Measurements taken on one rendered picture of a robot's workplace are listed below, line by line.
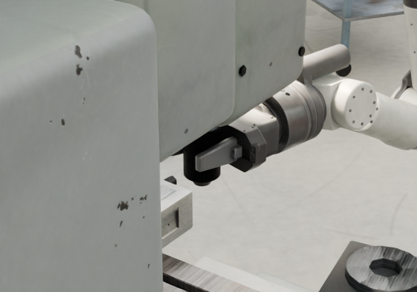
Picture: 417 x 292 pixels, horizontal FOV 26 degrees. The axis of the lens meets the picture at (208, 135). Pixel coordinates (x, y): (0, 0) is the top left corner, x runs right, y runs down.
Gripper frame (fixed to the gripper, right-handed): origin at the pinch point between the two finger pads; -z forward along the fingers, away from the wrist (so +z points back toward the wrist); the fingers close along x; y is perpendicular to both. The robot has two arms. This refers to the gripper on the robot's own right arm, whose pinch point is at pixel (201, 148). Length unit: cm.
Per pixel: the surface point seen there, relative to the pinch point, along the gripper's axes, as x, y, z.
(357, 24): -241, 125, 321
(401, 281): 27.6, 7.8, 5.6
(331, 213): -110, 124, 155
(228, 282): -5.3, 27.8, 9.3
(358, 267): 22.8, 7.7, 4.0
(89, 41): 33, -33, -37
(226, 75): 15.0, -17.3, -9.4
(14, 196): 36, -26, -44
